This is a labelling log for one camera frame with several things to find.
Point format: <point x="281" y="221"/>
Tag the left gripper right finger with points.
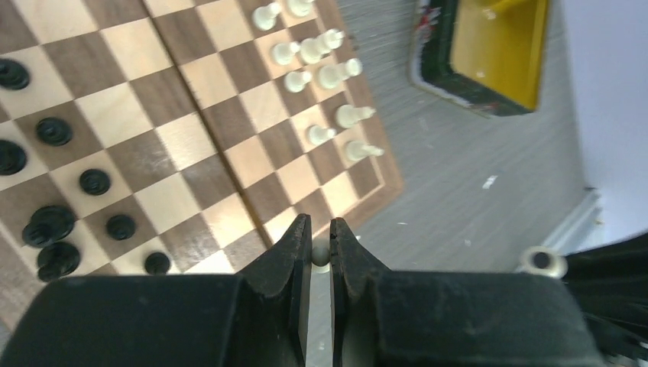
<point x="385" y="317"/>

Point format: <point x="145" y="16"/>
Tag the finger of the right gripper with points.
<point x="610" y="286"/>

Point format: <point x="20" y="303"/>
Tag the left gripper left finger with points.
<point x="255" y="317"/>

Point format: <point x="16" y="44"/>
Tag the wooden chess board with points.
<point x="181" y="104"/>

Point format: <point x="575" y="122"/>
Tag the gold tin tray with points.
<point x="486" y="56"/>

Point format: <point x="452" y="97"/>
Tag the white piece aside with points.
<point x="543" y="261"/>

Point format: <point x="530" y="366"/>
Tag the black chess pawn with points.
<point x="54" y="131"/>
<point x="157" y="263"/>
<point x="120" y="227"/>
<point x="94" y="182"/>
<point x="14" y="75"/>

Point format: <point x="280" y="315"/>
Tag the black chess rook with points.
<point x="57" y="260"/>

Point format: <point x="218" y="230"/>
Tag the black chess knight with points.
<point x="48" y="225"/>

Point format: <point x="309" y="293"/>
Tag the black chess bishop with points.
<point x="13" y="158"/>

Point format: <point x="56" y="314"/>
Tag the white knight in tin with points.
<point x="347" y="116"/>

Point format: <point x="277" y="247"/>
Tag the white bishop in tin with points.
<point x="314" y="48"/>

